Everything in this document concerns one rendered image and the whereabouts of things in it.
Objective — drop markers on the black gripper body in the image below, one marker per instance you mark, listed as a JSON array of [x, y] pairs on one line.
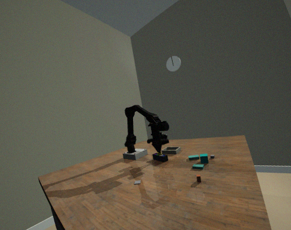
[[157, 139]]

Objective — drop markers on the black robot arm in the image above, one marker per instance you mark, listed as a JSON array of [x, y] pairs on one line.
[[155, 123]]

